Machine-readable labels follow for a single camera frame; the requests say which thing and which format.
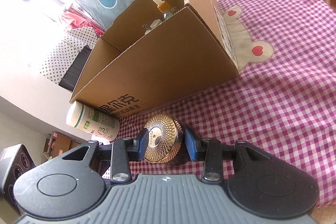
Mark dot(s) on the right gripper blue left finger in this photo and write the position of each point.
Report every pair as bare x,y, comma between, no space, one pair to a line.
125,150

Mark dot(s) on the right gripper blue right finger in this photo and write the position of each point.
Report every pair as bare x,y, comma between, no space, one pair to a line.
207,150

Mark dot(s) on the white vitamin bottle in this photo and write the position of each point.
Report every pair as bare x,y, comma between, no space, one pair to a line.
92,121

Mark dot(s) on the white charger plug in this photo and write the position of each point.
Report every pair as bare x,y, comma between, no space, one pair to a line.
149,27

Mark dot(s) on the green dropper bottle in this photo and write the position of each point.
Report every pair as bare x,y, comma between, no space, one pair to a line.
165,8

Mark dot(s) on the dark cabinet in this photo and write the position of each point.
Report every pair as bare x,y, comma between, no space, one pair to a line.
70,79

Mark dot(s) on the polka dot white cloth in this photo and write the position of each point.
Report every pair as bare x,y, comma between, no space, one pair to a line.
63,54

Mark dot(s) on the brown cardboard box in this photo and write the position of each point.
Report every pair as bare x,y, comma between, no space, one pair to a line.
128,71

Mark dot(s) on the pink hanging garment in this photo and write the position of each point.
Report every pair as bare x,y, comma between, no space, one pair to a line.
71,20

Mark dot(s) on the purple checkered tablecloth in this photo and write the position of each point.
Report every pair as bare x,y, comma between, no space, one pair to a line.
284,105

